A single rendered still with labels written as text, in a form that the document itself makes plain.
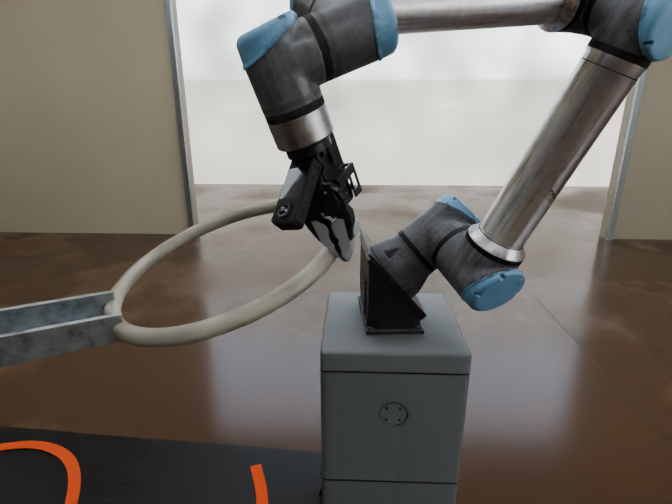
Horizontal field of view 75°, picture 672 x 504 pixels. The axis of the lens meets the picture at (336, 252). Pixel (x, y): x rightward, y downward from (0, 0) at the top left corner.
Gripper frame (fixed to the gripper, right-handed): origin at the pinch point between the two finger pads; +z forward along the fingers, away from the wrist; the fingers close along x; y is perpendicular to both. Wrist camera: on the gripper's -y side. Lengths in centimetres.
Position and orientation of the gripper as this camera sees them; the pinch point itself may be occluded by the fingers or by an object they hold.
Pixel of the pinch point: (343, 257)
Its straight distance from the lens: 74.6
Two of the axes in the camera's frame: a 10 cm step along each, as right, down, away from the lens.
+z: 3.2, 8.2, 4.8
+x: -8.5, 0.2, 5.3
